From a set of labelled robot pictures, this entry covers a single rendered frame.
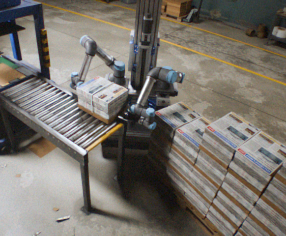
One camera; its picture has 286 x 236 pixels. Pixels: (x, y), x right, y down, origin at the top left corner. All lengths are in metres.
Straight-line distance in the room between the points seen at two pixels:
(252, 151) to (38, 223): 1.96
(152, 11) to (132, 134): 1.40
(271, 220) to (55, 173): 2.12
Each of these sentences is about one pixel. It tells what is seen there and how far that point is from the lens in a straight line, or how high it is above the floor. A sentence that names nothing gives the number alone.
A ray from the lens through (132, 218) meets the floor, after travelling 2.59.
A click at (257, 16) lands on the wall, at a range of 8.54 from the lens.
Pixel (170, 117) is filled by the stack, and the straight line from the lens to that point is 2.36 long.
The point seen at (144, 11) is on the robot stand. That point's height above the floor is 1.57.
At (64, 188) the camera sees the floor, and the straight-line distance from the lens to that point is 2.81.
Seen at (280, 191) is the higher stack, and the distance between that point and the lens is 1.85.
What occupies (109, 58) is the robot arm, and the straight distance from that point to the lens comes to 2.75.
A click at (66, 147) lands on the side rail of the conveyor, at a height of 0.76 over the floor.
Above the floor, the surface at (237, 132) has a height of 1.07.
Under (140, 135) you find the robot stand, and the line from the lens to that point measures 3.02.
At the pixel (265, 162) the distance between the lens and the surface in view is 1.88.
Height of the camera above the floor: 2.24
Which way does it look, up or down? 37 degrees down
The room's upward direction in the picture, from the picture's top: 6 degrees clockwise
